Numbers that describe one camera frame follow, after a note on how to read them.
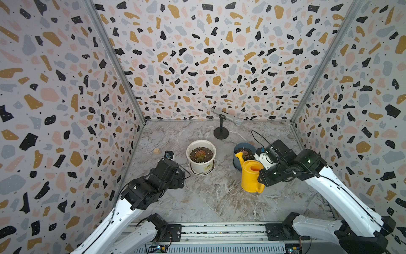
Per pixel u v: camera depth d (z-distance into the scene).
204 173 0.93
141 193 0.44
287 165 0.47
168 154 0.61
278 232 0.73
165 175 0.50
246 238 0.73
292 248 0.72
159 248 0.70
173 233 0.73
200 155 0.90
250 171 0.69
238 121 0.92
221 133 1.13
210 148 0.94
